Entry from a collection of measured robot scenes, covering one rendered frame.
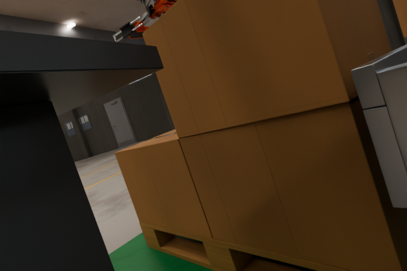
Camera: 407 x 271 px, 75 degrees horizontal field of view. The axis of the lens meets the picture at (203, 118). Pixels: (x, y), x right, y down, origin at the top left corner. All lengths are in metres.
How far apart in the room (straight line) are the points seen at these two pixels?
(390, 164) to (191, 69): 0.58
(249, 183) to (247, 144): 0.13
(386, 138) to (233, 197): 0.56
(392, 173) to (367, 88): 0.13
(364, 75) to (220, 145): 0.51
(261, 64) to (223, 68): 0.12
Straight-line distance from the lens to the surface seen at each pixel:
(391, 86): 0.43
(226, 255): 1.08
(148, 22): 1.24
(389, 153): 0.45
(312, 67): 0.60
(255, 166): 0.78
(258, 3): 0.66
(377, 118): 0.44
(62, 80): 0.35
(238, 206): 0.90
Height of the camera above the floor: 0.63
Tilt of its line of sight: 3 degrees down
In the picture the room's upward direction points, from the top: 19 degrees counter-clockwise
